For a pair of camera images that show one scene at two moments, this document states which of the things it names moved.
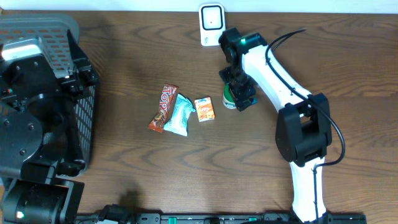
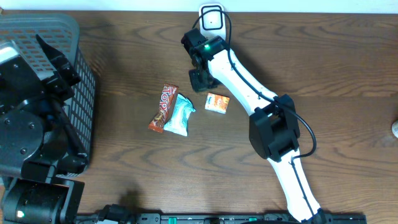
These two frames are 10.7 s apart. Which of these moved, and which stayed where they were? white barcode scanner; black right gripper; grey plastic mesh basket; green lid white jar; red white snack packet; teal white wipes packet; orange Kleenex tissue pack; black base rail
Moved: black right gripper; orange Kleenex tissue pack; green lid white jar
Stayed: white barcode scanner; red white snack packet; black base rail; teal white wipes packet; grey plastic mesh basket
